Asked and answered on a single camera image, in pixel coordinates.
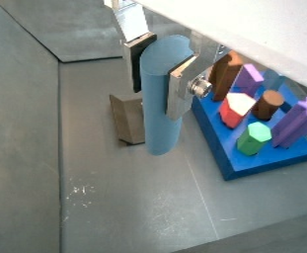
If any purple star peg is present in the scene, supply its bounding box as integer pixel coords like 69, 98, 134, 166
271, 97, 307, 148

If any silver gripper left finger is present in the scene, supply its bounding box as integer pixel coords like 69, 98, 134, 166
103, 0, 156, 93

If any red white pentagon peg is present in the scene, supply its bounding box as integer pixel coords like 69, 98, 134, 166
219, 93, 256, 128

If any blue peg board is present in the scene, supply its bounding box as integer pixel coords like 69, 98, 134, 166
190, 70, 307, 182

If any brown tall block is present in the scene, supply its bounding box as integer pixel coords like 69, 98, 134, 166
208, 50, 243, 102

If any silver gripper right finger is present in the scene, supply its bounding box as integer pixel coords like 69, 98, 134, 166
166, 31, 230, 121

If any green hexagon peg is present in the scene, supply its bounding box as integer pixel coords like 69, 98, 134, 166
236, 122, 271, 156

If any black curved stand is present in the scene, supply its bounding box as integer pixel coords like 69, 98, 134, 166
110, 95, 146, 145

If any light blue oval peg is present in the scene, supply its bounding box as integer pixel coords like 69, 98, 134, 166
140, 35, 192, 155

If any brown round peg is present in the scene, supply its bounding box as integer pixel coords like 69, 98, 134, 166
252, 90, 283, 121

